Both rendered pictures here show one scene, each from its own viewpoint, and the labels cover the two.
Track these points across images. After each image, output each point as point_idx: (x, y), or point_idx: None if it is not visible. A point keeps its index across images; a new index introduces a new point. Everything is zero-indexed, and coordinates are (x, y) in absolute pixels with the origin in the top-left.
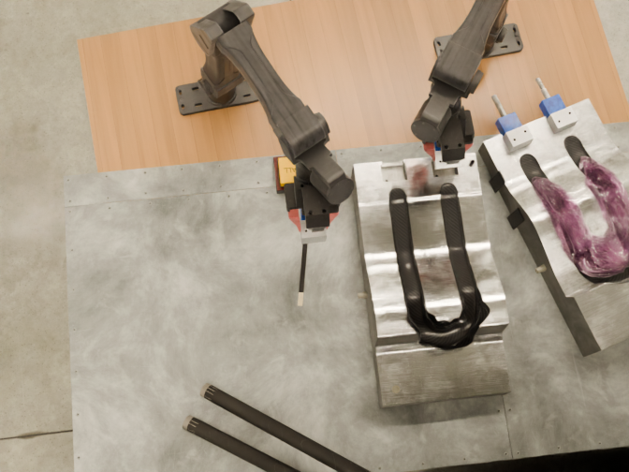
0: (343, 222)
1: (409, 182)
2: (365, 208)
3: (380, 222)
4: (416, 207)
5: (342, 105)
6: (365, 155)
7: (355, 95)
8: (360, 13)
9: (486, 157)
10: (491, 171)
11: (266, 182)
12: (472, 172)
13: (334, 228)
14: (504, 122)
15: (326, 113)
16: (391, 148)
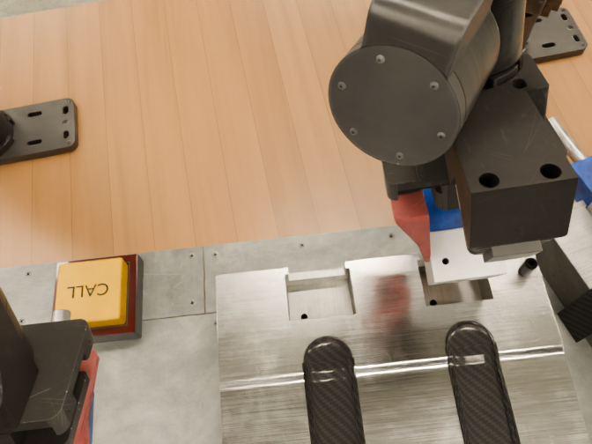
0: (203, 419)
1: (361, 320)
2: (239, 395)
3: (278, 439)
4: (383, 392)
5: (225, 157)
6: (268, 258)
7: (254, 137)
8: (272, 5)
9: (547, 257)
10: (564, 290)
11: (39, 319)
12: (529, 292)
13: (181, 437)
14: (589, 171)
15: (191, 173)
16: (326, 240)
